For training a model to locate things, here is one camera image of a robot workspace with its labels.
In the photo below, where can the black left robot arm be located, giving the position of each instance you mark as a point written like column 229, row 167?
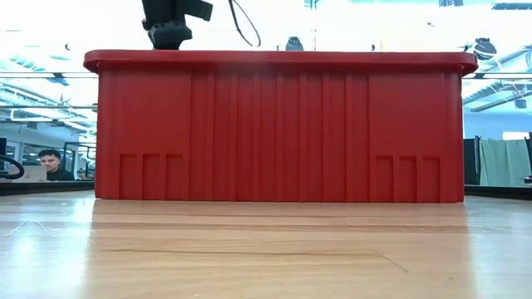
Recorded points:
column 174, row 10

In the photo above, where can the black aluminium rig frame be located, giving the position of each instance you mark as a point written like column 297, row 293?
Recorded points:
column 41, row 187

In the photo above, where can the grey-green curtain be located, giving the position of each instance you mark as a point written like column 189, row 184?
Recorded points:
column 503, row 162

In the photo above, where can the beige laptop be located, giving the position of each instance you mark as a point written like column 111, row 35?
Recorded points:
column 29, row 174

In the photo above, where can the black fabric partition panel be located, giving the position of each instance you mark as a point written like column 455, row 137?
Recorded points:
column 471, row 162

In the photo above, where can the dark round ceiling fixture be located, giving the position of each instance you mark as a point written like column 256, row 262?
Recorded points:
column 484, row 49
column 294, row 43

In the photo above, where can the red plastic bin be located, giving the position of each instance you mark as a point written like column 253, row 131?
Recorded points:
column 270, row 133

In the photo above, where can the person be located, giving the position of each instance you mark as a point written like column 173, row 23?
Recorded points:
column 52, row 163

